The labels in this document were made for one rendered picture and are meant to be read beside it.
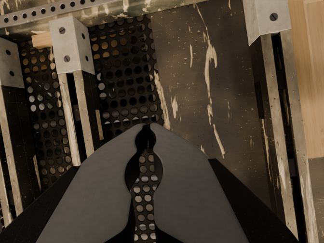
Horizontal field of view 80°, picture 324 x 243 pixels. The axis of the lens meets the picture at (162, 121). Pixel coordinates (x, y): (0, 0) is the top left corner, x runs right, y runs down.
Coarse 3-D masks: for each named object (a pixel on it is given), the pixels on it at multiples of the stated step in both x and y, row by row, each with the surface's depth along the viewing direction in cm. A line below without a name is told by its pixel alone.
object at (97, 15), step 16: (0, 0) 49; (16, 0) 48; (32, 0) 48; (48, 0) 47; (128, 0) 45; (144, 0) 44; (160, 0) 45; (176, 0) 46; (192, 0) 47; (64, 16) 47; (80, 16) 47; (96, 16) 47; (112, 16) 48; (128, 16) 49; (0, 32) 49; (16, 32) 49; (32, 32) 50
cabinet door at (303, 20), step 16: (288, 0) 44; (304, 0) 43; (320, 0) 43; (304, 16) 43; (320, 16) 43; (304, 32) 43; (320, 32) 43; (304, 48) 44; (320, 48) 43; (304, 64) 44; (320, 64) 44; (304, 80) 44; (320, 80) 44; (304, 96) 44; (320, 96) 44; (304, 112) 44; (320, 112) 44; (304, 128) 44; (320, 128) 44; (320, 144) 44
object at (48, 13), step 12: (60, 0) 46; (72, 0) 46; (84, 0) 45; (96, 0) 45; (108, 0) 45; (120, 0) 45; (24, 12) 48; (36, 12) 47; (48, 12) 47; (60, 12) 46; (0, 24) 48; (12, 24) 48
